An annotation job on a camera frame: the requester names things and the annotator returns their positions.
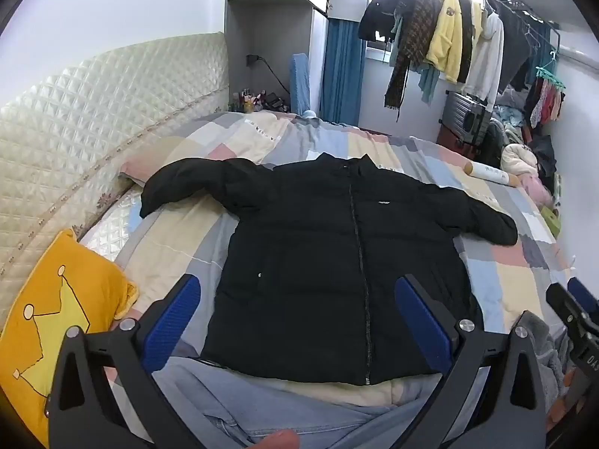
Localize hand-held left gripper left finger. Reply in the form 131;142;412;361
45;274;202;449

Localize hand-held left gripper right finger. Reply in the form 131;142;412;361
394;274;548;449

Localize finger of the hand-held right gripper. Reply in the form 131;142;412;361
567;277;599;312
546;283;591;337

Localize black puffer jacket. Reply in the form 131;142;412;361
139;153;519;387

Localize person's left hand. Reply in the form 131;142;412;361
259;430;300;449

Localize grey fleece cloth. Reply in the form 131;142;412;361
510;311;569;412

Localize patchwork checked quilt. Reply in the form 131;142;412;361
77;111;581;431

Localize pink cloth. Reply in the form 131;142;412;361
524;173;555;209

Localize cream quilted mattress cover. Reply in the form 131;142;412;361
77;182;155;263

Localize person's light blue jeans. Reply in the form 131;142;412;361
154;355;450;449

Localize yellow crown print pillow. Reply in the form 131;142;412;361
0;229;139;447

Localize cream plush blanket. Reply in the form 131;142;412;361
501;143;539;183

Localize pink beige pillow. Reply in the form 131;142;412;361
119;138;188;188

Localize green clip hanger with socks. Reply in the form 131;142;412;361
529;54;567;128

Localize grey suitcase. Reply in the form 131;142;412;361
437;91;492;157

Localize cream quilted headboard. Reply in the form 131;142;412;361
0;32;230;300

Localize row of cosmetics bottles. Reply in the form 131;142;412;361
229;89;286;114

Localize teal hanging garment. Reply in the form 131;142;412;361
390;14;441;106

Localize white hoodie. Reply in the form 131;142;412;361
461;9;505;113

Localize dark grey hanging coat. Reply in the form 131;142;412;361
496;7;544;94

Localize blue curtain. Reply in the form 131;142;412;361
323;19;368;127

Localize blue chair cover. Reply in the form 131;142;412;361
289;52;312;115

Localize yellow fleece jacket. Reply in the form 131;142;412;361
425;0;483;84

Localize black hanging jacket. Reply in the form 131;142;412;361
358;0;417;43

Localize grey wardrobe cabinet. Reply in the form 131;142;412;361
225;0;333;115

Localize black charger with cable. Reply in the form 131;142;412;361
246;55;292;100

